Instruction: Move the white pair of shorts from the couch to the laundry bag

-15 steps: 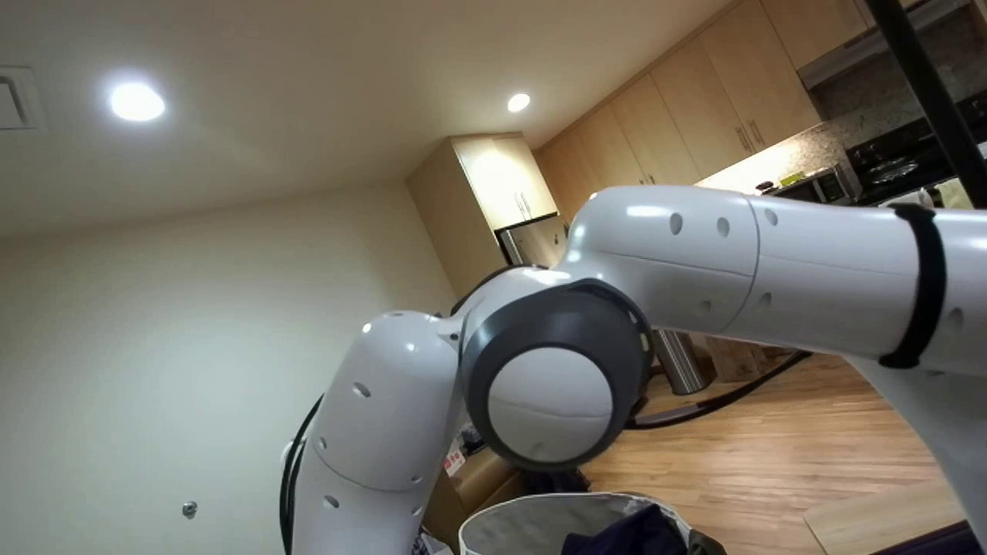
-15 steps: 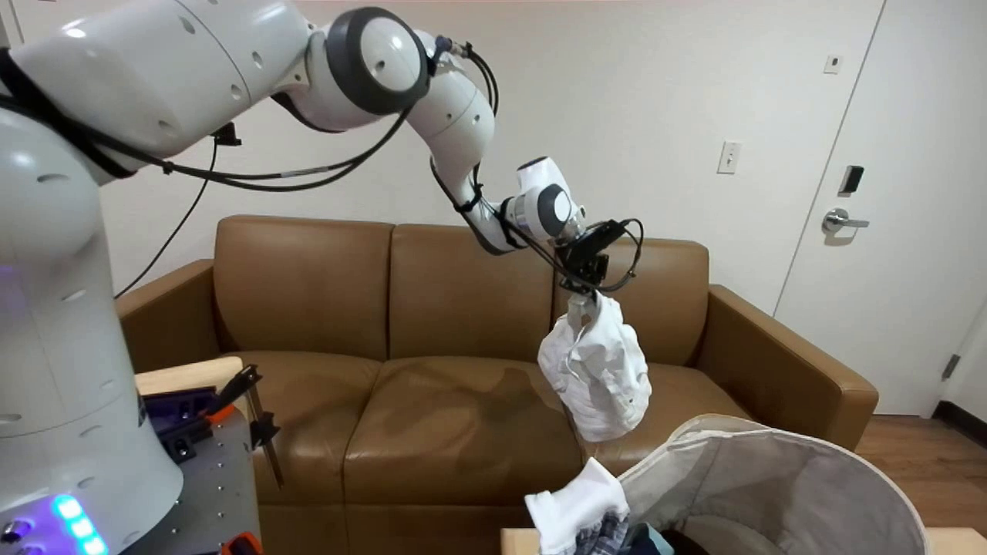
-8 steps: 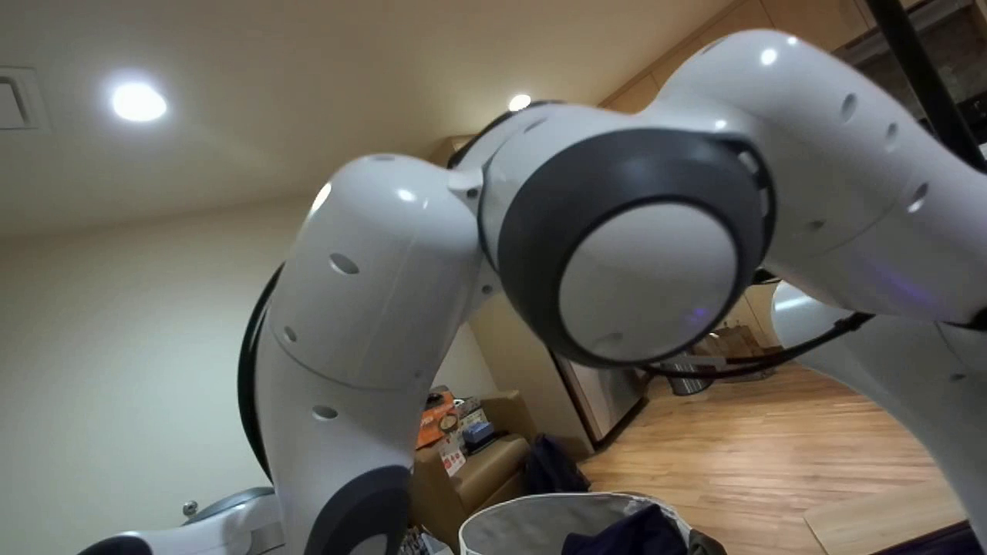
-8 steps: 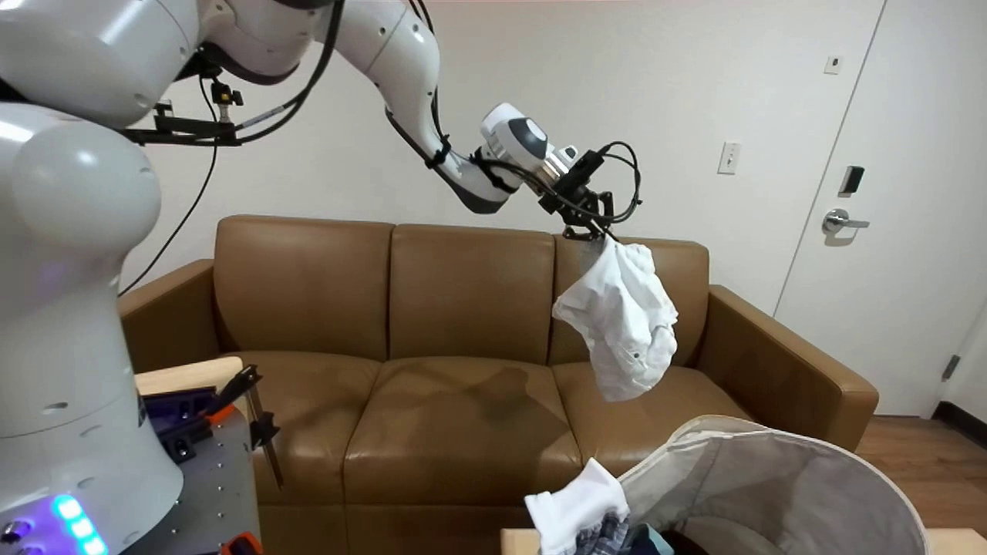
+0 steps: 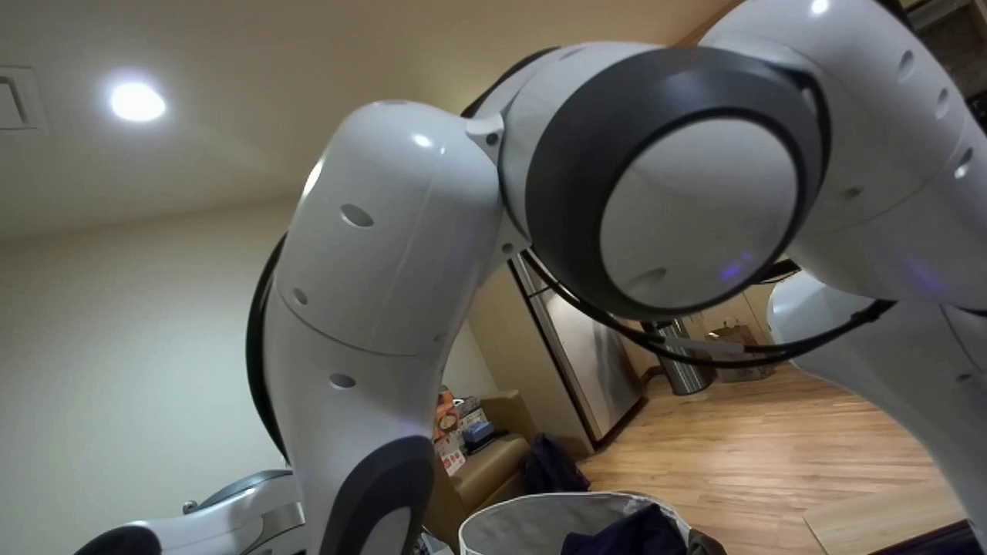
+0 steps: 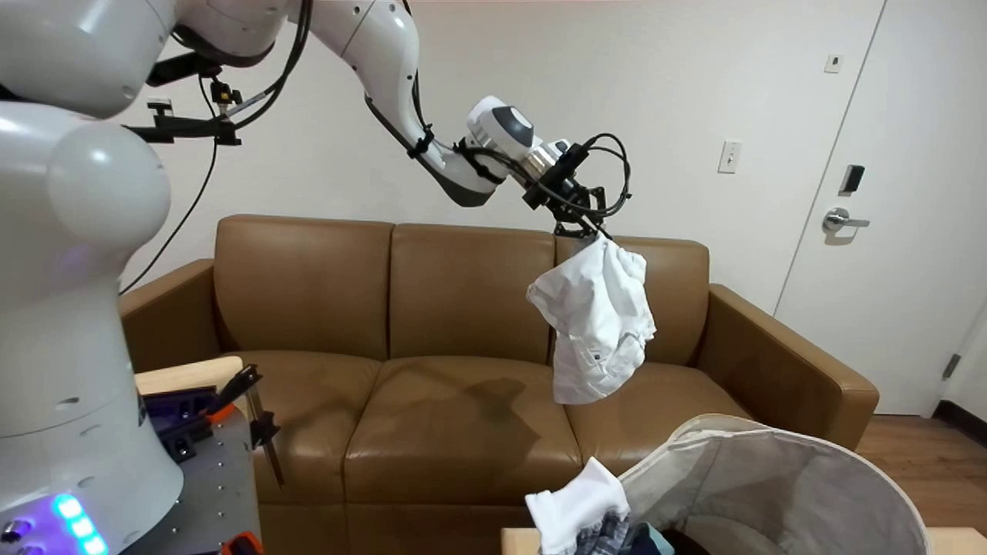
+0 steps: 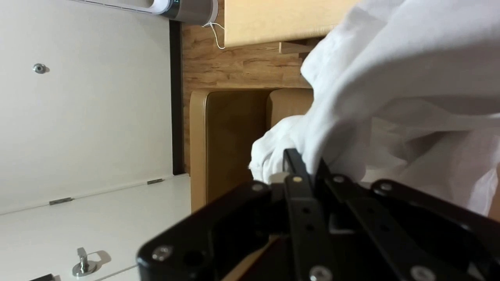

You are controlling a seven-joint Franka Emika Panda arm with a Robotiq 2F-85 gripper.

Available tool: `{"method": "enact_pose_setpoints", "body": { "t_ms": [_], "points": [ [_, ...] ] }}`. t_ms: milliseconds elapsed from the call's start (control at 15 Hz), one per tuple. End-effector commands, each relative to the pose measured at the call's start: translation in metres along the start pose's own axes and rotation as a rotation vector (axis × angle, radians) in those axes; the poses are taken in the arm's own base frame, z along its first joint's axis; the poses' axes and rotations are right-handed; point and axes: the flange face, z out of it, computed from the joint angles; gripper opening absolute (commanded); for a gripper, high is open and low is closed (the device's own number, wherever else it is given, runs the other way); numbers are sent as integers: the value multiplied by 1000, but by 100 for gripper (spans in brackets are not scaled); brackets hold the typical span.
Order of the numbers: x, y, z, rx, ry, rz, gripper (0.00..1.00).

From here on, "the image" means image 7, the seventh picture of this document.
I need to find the large brown cardboard box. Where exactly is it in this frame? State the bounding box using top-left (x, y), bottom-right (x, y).
top-left (224, 0), bottom-right (361, 48)

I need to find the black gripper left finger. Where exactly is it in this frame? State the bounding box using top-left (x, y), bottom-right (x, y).
top-left (136, 146), bottom-right (335, 281)

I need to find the white pair of shorts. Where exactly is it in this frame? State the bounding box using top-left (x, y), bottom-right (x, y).
top-left (249, 0), bottom-right (500, 216)

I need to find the black door keypad lock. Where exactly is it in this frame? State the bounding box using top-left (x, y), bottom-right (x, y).
top-left (30, 271), bottom-right (61, 281)

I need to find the light wooden side table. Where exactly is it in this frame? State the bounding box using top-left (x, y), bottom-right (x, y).
top-left (188, 85), bottom-right (318, 213)

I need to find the white door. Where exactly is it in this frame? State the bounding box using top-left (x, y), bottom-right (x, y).
top-left (0, 173), bottom-right (193, 281)

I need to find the silver door lever handle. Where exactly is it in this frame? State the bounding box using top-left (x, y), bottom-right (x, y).
top-left (71, 246), bottom-right (113, 277)

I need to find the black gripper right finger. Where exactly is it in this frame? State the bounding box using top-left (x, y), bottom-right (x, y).
top-left (318, 160), bottom-right (500, 281)

